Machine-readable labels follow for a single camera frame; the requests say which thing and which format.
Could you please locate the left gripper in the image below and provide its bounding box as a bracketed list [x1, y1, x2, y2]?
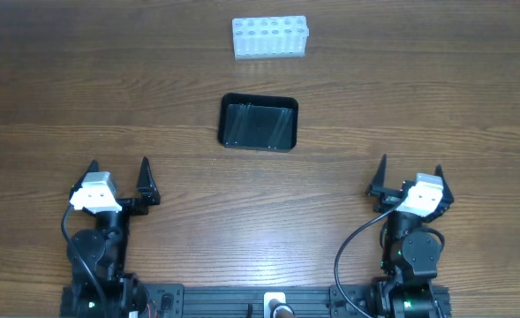
[69, 156, 162, 216]

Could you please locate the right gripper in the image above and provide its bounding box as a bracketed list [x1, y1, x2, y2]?
[366, 154, 455, 214]

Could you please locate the black tray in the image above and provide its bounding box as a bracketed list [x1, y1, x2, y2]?
[217, 91, 299, 154]

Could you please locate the white test tube rack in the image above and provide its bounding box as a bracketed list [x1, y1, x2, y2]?
[231, 15, 310, 61]

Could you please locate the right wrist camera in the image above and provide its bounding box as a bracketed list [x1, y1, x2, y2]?
[403, 172, 445, 217]

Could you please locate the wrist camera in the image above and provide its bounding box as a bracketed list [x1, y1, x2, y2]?
[403, 172, 445, 217]
[68, 170, 123, 216]

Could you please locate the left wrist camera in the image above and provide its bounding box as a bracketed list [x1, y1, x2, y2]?
[68, 170, 123, 216]

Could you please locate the mounting rail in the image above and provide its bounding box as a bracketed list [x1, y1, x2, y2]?
[60, 282, 453, 318]

